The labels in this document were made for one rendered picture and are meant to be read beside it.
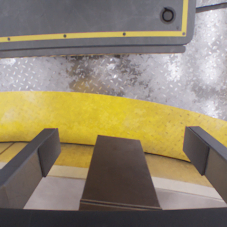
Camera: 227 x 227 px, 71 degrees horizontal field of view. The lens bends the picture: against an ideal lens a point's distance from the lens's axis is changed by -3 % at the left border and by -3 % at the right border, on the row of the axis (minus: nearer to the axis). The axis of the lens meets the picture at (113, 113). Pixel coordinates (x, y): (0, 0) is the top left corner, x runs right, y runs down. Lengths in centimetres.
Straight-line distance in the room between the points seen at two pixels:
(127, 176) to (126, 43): 34
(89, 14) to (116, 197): 43
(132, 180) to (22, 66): 74
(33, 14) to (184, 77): 66
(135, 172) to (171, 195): 34
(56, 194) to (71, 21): 59
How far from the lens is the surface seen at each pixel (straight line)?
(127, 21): 49
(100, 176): 36
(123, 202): 32
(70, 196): 70
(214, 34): 93
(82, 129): 88
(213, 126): 100
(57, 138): 16
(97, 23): 49
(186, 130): 17
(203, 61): 90
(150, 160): 88
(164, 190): 69
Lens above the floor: 80
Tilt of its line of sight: 73 degrees down
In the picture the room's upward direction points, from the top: 177 degrees counter-clockwise
